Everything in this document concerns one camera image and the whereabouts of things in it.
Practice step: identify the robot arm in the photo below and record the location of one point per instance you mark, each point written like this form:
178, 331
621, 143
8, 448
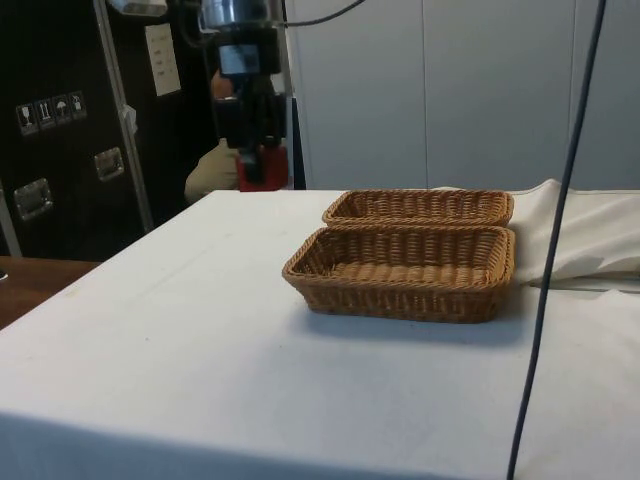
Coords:
240, 12

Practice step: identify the red cube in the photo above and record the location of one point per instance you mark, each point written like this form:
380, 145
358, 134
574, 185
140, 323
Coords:
276, 170

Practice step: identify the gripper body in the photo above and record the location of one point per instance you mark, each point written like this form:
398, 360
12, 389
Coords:
267, 50

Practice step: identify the wicker basket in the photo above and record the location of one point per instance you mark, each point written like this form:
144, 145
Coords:
420, 207
400, 295

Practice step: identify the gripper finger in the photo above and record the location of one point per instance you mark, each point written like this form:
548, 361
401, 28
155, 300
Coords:
254, 130

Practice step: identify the pale grey locker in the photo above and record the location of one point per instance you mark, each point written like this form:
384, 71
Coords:
500, 100

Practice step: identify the black cabinet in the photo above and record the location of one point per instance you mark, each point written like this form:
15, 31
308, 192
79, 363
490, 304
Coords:
60, 60

